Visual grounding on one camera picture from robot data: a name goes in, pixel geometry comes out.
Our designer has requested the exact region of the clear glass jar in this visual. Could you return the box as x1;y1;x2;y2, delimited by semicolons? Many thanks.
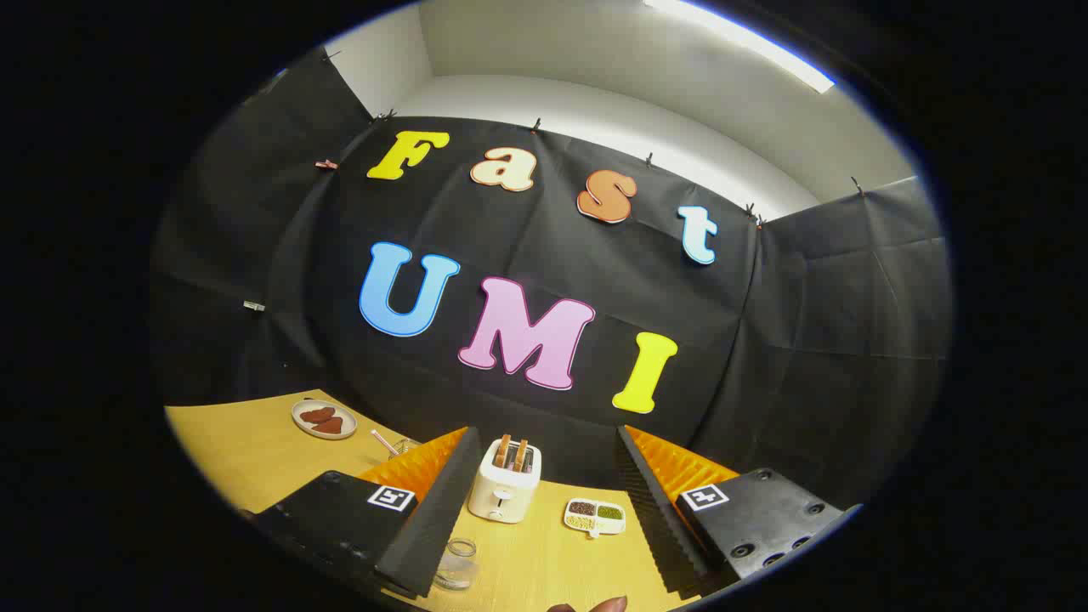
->
433;538;479;592

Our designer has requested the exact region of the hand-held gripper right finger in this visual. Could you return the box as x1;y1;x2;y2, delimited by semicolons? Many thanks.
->
614;424;864;603

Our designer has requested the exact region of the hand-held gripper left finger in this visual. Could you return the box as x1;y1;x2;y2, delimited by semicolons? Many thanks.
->
242;427;484;600

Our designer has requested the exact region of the wooden table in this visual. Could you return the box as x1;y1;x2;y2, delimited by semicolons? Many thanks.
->
164;389;706;612

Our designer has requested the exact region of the white divided seasoning dish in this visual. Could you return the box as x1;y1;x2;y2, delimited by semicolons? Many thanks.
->
564;498;627;539

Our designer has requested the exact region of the small white plate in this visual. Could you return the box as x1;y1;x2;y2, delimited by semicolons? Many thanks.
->
292;399;358;440

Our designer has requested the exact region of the white toaster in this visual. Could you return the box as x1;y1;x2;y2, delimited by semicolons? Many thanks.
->
467;438;542;524

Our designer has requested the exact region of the black backdrop cloth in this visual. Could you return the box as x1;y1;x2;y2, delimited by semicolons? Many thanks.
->
151;47;953;511

